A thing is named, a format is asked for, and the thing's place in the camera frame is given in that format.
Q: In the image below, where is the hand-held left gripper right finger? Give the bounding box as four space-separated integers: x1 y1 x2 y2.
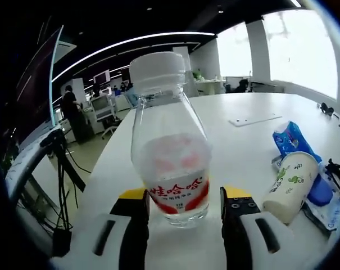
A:
220 184 311 270

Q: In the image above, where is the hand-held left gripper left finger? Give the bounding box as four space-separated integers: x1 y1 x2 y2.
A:
71 188 151 270

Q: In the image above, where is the white paper cup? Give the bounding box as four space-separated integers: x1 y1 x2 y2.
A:
261 151 320 225

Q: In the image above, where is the clear plastic water bottle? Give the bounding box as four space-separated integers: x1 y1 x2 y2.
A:
129 51 214 228

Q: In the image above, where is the blue pad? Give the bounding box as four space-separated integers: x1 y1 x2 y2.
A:
301 161 340 231

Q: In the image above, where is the blue tissue pack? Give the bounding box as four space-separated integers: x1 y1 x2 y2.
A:
271 120 324 172

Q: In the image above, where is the black cable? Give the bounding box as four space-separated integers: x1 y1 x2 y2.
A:
324 159 340 195

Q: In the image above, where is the small black box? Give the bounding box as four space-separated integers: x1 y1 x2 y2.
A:
52 227 72 257

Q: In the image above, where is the white table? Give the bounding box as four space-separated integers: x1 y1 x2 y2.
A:
50 92 340 270

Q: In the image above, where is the black tripod stand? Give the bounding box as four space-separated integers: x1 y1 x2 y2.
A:
39 130 88 234

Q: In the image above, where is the white office chair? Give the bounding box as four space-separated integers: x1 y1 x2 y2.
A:
90 94 121 140

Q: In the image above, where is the white mesh chair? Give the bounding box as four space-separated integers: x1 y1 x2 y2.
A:
124 84 139 109

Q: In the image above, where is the black office chair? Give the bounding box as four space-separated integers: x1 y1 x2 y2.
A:
225 79 253 93

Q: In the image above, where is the small black object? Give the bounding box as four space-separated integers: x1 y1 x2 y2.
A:
317 102 336 116

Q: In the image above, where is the curved ceiling light strip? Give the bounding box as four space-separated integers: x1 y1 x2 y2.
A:
50 31 215 84

